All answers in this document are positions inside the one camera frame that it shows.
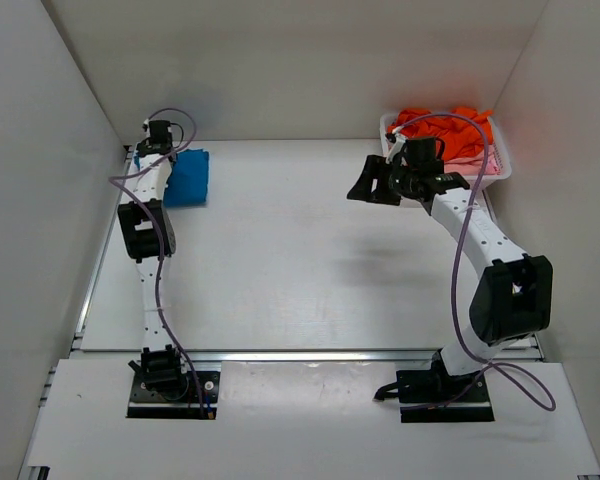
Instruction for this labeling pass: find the pink t shirt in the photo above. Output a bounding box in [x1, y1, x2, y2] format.
[389, 142, 501, 179]

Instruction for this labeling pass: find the orange t shirt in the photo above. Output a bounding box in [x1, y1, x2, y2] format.
[401, 106, 494, 163]

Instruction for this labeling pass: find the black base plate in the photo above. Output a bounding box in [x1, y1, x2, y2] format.
[396, 370, 495, 424]
[126, 362, 221, 420]

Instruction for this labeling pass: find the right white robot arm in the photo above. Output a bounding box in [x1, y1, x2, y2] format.
[347, 136, 553, 408]

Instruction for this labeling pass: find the aluminium table rail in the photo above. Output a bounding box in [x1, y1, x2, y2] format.
[70, 346, 543, 362]

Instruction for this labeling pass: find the white plastic basket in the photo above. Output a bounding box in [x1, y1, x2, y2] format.
[379, 108, 512, 189]

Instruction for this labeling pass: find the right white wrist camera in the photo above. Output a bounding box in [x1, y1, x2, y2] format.
[385, 131, 408, 166]

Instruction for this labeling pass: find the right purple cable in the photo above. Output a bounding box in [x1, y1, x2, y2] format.
[387, 112, 557, 413]

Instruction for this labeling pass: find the blue t shirt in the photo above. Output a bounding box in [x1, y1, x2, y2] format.
[126, 149, 209, 209]

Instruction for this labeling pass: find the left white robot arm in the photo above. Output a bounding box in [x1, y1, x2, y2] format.
[114, 119, 189, 401]

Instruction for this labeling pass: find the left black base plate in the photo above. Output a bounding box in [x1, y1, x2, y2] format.
[126, 362, 221, 420]

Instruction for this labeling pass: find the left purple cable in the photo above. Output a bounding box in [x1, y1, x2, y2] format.
[108, 107, 216, 419]

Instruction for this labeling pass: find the purple cable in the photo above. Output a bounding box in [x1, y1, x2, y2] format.
[108, 107, 216, 419]
[387, 112, 557, 413]

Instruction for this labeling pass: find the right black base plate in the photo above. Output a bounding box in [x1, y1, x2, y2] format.
[396, 370, 495, 424]

